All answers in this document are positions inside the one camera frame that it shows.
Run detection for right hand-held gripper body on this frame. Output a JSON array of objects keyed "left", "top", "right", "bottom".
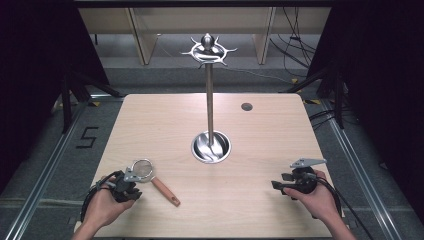
[{"left": 289, "top": 157, "right": 328, "bottom": 196}]

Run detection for black tripod stand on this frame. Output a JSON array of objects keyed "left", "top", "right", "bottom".
[
  {"left": 282, "top": 63, "right": 346, "bottom": 130},
  {"left": 59, "top": 66, "right": 125, "bottom": 135}
]

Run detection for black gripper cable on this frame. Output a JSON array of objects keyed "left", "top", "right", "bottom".
[
  {"left": 313, "top": 176, "right": 375, "bottom": 240},
  {"left": 80, "top": 170, "right": 123, "bottom": 224}
]

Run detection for aluminium floor rail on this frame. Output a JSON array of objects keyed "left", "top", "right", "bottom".
[
  {"left": 319, "top": 99, "right": 403, "bottom": 240},
  {"left": 2, "top": 99, "right": 93, "bottom": 240}
]

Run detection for light wooden shelf unit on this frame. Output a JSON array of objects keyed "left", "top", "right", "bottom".
[{"left": 78, "top": 6, "right": 332, "bottom": 67}]

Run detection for white floor cable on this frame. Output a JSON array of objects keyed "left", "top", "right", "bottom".
[{"left": 226, "top": 67, "right": 294, "bottom": 85}]

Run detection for black floor cables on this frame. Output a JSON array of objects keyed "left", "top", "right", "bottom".
[{"left": 308, "top": 108, "right": 338, "bottom": 132}]

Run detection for person's left hand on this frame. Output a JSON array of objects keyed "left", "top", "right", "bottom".
[{"left": 82, "top": 176, "right": 136, "bottom": 232}]

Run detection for mesh strainer with wooden handle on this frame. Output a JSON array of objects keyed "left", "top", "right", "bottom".
[{"left": 131, "top": 158, "right": 182, "bottom": 208}]

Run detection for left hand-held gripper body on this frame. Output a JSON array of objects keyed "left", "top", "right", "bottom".
[{"left": 109, "top": 167, "right": 142, "bottom": 204}]

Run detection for hanging black cables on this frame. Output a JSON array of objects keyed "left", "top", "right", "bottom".
[{"left": 269, "top": 6, "right": 318, "bottom": 78}]

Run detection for steel utensil rack stand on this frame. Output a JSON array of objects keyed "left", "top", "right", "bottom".
[{"left": 179, "top": 32, "right": 239, "bottom": 165}]

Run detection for black curtain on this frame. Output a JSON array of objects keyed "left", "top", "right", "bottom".
[
  {"left": 0, "top": 0, "right": 110, "bottom": 196},
  {"left": 305, "top": 0, "right": 424, "bottom": 216}
]

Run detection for person's right hand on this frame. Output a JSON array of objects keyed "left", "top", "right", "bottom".
[{"left": 283, "top": 169, "right": 338, "bottom": 224}]

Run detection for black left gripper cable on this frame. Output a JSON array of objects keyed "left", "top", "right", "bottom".
[{"left": 80, "top": 170, "right": 123, "bottom": 224}]

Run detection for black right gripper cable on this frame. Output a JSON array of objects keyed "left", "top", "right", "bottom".
[{"left": 313, "top": 176, "right": 375, "bottom": 240}]

